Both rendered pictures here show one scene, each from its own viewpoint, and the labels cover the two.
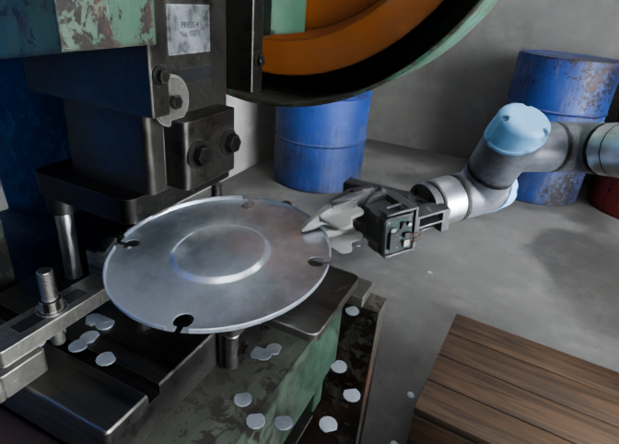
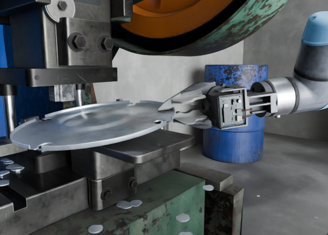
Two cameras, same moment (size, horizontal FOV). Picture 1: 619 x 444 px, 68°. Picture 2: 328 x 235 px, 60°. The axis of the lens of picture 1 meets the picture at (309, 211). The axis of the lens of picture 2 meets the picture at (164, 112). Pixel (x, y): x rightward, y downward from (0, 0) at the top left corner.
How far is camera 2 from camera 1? 0.27 m
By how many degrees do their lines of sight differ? 22
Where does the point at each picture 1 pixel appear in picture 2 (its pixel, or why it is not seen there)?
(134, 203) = (33, 71)
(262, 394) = (112, 227)
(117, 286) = (20, 133)
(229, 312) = (79, 142)
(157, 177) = (51, 56)
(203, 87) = (90, 9)
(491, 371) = not seen: outside the picture
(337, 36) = (199, 4)
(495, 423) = not seen: outside the picture
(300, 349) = (156, 205)
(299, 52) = (178, 20)
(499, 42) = not seen: outside the picture
